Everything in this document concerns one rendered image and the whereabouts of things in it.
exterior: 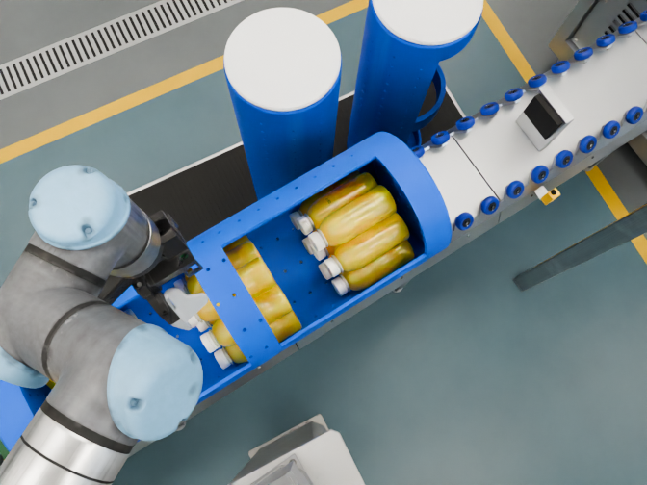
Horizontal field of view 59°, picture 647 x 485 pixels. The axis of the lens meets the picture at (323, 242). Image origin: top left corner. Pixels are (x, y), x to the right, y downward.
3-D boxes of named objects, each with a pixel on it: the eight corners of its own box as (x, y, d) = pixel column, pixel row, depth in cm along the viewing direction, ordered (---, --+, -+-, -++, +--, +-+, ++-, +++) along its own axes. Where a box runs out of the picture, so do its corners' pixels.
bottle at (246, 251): (262, 261, 120) (193, 302, 118) (246, 235, 118) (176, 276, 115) (270, 270, 114) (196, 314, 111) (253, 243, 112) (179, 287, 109)
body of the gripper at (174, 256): (206, 271, 74) (184, 249, 63) (147, 306, 73) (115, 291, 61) (178, 224, 76) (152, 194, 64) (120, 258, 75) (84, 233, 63)
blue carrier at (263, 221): (436, 261, 131) (468, 223, 104) (91, 478, 117) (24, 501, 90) (369, 165, 138) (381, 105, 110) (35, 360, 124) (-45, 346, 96)
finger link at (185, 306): (224, 322, 79) (194, 280, 72) (187, 345, 78) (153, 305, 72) (218, 309, 81) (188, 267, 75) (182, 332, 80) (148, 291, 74)
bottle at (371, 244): (400, 210, 114) (330, 252, 112) (415, 239, 115) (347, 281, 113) (388, 210, 121) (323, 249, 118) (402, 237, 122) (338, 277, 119)
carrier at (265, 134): (344, 183, 221) (288, 140, 225) (366, 53, 136) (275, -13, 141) (297, 237, 215) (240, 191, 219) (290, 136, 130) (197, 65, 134)
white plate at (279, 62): (364, 50, 135) (364, 53, 136) (275, -13, 139) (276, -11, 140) (289, 132, 129) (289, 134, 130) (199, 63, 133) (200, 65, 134)
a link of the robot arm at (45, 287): (8, 397, 43) (84, 268, 45) (-62, 345, 49) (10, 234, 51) (85, 414, 49) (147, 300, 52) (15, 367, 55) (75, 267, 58)
